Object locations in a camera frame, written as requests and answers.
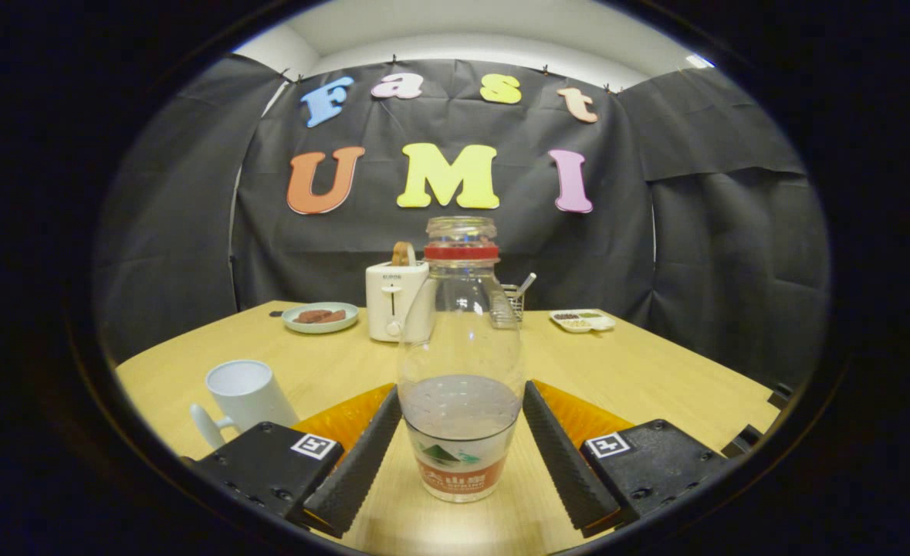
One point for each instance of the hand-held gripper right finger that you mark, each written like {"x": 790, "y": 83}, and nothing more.
{"x": 566, "y": 471}

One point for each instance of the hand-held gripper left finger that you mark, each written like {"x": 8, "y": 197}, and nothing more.
{"x": 358, "y": 467}

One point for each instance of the white cup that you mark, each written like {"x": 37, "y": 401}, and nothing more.
{"x": 250, "y": 394}

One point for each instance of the clear plastic juice bottle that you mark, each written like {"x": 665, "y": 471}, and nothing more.
{"x": 461, "y": 347}

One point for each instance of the wooden table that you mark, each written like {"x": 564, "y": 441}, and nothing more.
{"x": 640, "y": 371}

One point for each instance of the pale green plate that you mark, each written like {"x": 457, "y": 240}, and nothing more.
{"x": 319, "y": 326}

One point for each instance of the white divided dish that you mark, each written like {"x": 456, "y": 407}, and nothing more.
{"x": 582, "y": 320}

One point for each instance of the brown food piece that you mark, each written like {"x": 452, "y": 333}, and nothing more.
{"x": 308, "y": 316}
{"x": 335, "y": 315}

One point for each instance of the white toaster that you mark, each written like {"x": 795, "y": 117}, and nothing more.
{"x": 389, "y": 305}

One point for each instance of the metal spoon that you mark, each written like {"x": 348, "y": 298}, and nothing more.
{"x": 527, "y": 284}

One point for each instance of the brown toast slice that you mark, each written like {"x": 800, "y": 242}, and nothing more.
{"x": 402, "y": 253}

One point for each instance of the black backdrop cloth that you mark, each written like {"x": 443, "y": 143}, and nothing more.
{"x": 655, "y": 232}

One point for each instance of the ceiling light panel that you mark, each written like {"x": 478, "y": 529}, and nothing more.
{"x": 700, "y": 61}

